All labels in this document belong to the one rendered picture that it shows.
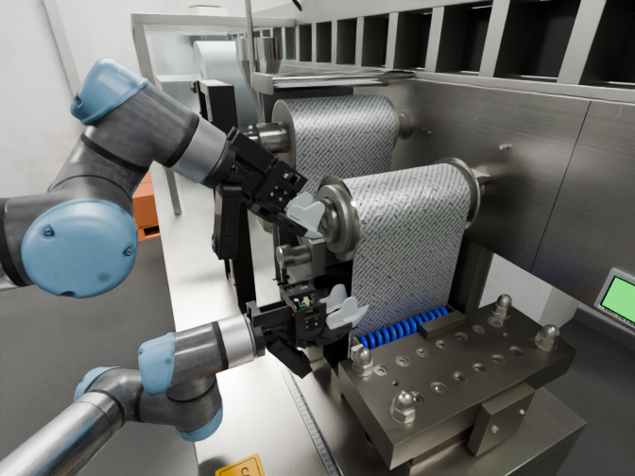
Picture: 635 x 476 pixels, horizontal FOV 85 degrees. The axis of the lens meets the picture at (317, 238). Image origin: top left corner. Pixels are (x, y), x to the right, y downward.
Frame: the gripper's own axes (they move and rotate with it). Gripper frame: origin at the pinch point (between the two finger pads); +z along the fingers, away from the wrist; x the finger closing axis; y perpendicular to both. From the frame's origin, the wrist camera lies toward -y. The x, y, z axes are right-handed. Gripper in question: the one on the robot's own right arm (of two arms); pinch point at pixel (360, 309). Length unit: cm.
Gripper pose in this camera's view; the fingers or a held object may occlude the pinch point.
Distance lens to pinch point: 64.2
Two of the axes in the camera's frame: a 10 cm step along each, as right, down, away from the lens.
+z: 9.0, -2.1, 3.7
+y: 0.0, -8.8, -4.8
